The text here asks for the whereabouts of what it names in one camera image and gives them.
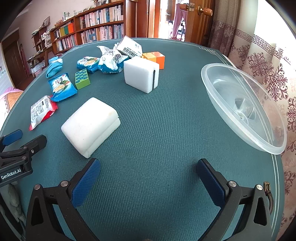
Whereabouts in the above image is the orange and yellow toy block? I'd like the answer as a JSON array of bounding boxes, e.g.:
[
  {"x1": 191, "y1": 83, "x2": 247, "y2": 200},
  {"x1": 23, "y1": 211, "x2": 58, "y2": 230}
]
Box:
[{"x1": 141, "y1": 51, "x2": 166, "y2": 70}]

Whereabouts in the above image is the clear plastic bowl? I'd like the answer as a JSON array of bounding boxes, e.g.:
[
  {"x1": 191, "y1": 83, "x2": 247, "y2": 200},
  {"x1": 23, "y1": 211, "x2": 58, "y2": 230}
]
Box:
[{"x1": 200, "y1": 63, "x2": 287, "y2": 155}]

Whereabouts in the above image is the patterned white purple curtain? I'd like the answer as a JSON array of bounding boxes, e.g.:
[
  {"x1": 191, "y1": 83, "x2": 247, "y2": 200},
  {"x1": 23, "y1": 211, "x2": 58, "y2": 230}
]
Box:
[{"x1": 206, "y1": 0, "x2": 296, "y2": 232}]

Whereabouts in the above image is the wristwatch with dark strap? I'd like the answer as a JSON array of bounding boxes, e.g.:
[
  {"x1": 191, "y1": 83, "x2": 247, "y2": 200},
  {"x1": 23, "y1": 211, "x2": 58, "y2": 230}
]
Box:
[{"x1": 263, "y1": 182, "x2": 275, "y2": 213}]

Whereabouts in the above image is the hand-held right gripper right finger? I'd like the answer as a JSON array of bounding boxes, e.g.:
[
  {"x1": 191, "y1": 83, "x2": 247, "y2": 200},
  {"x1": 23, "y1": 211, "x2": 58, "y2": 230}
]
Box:
[{"x1": 196, "y1": 158, "x2": 273, "y2": 241}]

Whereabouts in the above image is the wooden bookshelf with books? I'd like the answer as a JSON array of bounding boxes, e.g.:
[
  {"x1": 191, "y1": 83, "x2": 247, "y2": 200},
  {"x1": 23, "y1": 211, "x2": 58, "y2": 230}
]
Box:
[{"x1": 49, "y1": 0, "x2": 137, "y2": 55}]

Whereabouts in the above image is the white medicine box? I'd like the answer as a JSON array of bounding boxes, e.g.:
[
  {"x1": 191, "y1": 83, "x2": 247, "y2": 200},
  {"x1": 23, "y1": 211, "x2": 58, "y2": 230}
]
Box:
[{"x1": 117, "y1": 35, "x2": 143, "y2": 58}]

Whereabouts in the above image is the grey fuzzy cloth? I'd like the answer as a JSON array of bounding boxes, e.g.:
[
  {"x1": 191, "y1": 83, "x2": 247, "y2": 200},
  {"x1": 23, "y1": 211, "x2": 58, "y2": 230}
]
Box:
[{"x1": 6, "y1": 183, "x2": 26, "y2": 221}]

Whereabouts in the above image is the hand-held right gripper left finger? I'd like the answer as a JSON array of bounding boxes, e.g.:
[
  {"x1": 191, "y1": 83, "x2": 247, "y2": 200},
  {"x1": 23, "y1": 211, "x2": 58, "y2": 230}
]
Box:
[{"x1": 25, "y1": 158, "x2": 102, "y2": 241}]

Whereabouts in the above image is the green dotted toy block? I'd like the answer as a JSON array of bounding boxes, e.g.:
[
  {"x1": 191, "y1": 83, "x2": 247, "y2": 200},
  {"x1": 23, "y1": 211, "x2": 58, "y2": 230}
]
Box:
[{"x1": 74, "y1": 68, "x2": 91, "y2": 90}]

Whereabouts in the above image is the blue snack packet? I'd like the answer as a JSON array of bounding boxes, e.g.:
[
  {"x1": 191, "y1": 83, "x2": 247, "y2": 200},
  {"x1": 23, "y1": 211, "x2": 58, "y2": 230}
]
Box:
[
  {"x1": 48, "y1": 73, "x2": 78, "y2": 102},
  {"x1": 76, "y1": 56, "x2": 101, "y2": 74}
]

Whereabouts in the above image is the white sponge with black slit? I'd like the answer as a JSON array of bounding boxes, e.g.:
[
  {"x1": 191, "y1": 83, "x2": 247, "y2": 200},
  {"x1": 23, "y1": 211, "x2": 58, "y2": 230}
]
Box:
[{"x1": 123, "y1": 57, "x2": 160, "y2": 94}]

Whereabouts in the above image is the wooden door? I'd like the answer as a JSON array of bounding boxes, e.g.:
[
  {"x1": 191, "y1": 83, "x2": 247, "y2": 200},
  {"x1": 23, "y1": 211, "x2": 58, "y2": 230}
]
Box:
[{"x1": 184, "y1": 0, "x2": 216, "y2": 47}]

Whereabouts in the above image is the blue knitted cloth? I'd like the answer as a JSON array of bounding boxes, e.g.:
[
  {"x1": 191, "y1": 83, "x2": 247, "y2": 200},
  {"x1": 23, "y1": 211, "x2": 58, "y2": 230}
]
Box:
[{"x1": 46, "y1": 57, "x2": 63, "y2": 78}]

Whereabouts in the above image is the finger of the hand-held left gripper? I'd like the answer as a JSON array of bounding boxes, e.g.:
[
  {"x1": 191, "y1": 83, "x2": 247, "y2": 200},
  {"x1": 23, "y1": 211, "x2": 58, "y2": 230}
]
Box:
[
  {"x1": 0, "y1": 135, "x2": 48, "y2": 172},
  {"x1": 0, "y1": 129, "x2": 23, "y2": 151}
]

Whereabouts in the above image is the plain white sponge block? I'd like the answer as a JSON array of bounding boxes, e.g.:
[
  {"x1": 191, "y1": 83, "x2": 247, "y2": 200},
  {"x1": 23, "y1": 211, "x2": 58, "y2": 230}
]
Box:
[{"x1": 61, "y1": 97, "x2": 121, "y2": 159}]

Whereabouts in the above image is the small wooden shelf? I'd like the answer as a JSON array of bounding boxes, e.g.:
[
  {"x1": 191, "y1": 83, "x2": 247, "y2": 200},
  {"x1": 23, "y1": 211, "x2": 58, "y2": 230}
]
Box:
[{"x1": 31, "y1": 16, "x2": 54, "y2": 67}]

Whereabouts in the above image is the red and white packet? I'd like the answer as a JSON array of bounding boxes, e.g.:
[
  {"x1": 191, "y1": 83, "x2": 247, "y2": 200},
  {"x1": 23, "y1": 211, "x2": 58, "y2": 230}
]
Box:
[{"x1": 29, "y1": 95, "x2": 58, "y2": 131}]

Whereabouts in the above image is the blue white packet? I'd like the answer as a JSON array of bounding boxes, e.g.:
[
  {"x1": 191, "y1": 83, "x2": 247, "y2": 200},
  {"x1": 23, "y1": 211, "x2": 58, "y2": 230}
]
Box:
[{"x1": 96, "y1": 45, "x2": 130, "y2": 75}]

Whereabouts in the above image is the purple hanging garment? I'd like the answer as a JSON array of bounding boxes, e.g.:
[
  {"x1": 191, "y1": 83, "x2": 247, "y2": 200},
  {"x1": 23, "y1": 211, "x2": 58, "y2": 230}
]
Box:
[{"x1": 173, "y1": 6, "x2": 189, "y2": 40}]

